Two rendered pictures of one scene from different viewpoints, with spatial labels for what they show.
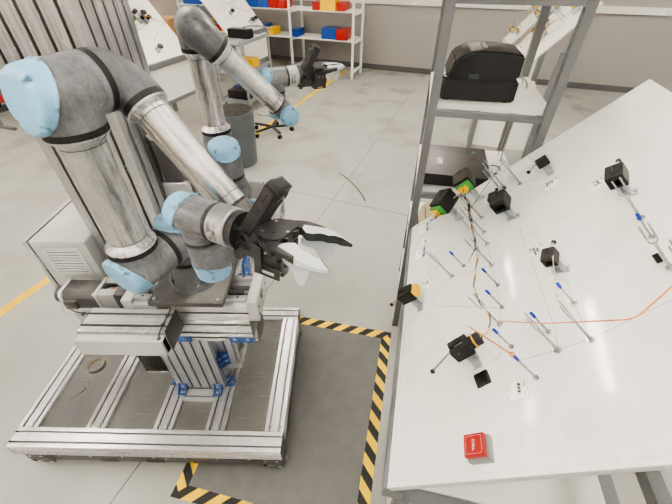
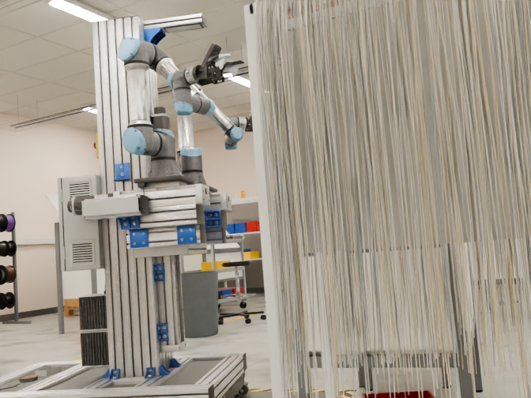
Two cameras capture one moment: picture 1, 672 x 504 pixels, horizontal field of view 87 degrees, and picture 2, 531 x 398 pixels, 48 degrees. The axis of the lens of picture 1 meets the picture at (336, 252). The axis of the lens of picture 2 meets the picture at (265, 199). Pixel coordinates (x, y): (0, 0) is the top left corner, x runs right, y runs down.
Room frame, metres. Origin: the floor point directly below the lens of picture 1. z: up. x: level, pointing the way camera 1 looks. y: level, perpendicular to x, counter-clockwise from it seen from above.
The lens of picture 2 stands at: (-1.90, -0.38, 0.79)
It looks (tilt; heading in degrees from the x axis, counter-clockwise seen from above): 5 degrees up; 7
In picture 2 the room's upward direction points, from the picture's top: 4 degrees counter-clockwise
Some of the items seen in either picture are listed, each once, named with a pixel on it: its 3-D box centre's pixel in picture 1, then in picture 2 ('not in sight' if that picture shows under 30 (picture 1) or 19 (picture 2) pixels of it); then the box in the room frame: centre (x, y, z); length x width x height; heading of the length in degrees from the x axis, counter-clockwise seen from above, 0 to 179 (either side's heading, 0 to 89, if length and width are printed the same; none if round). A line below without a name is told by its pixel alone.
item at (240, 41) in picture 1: (247, 67); (216, 272); (6.18, 1.42, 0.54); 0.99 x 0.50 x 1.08; 162
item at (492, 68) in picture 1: (478, 70); not in sight; (1.65, -0.61, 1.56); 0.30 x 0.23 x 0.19; 79
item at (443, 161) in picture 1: (453, 165); not in sight; (1.69, -0.61, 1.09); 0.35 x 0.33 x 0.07; 167
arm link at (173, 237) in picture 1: (179, 236); (161, 144); (0.79, 0.44, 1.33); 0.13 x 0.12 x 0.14; 153
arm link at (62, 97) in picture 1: (108, 193); (138, 96); (0.67, 0.50, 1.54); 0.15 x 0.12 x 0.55; 153
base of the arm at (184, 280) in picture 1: (192, 264); (163, 168); (0.79, 0.44, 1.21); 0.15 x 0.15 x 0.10
